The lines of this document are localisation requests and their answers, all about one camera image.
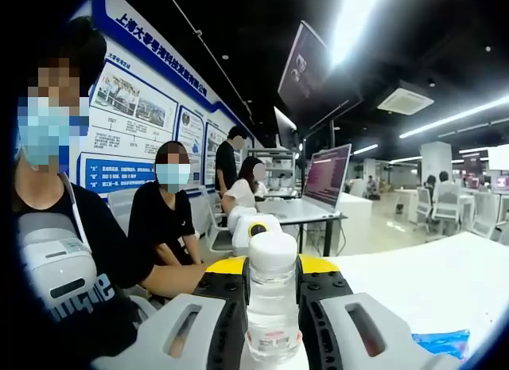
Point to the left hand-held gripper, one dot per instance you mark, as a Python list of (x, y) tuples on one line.
[(242, 234)]

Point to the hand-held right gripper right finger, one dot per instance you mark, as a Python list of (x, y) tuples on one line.
[(322, 306)]

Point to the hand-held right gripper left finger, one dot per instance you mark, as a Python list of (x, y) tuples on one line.
[(222, 306)]

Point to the clear plastic water bottle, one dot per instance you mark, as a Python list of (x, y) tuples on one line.
[(272, 298)]

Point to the blue tissue pack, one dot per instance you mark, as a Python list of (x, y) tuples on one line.
[(441, 344)]

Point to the single white office chair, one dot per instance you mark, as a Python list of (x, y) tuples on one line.
[(216, 234)]

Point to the black laptop desk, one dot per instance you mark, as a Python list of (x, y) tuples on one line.
[(328, 234)]

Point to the white shelf rack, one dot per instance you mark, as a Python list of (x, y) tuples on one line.
[(278, 167)]

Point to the white table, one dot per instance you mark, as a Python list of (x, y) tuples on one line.
[(417, 282)]

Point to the open laptop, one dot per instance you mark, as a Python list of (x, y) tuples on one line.
[(324, 175)]

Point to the person's dark shirt torso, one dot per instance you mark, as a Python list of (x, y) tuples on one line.
[(107, 234)]

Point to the row of white office chairs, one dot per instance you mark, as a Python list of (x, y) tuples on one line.
[(449, 207)]

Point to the dark hanging screen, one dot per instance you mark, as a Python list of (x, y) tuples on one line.
[(314, 79)]

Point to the white chest-worn device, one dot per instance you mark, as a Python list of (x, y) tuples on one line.
[(55, 258)]

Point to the ceiling air conditioner vent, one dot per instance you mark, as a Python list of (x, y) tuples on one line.
[(405, 101)]

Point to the curved ceiling strip light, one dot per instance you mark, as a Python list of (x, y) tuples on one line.
[(453, 117)]

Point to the long ceiling strip light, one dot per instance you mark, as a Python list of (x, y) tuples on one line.
[(354, 24)]

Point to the black wall monitor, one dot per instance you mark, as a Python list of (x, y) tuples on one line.
[(284, 127)]

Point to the blue white wall poster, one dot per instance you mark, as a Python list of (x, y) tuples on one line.
[(131, 123)]

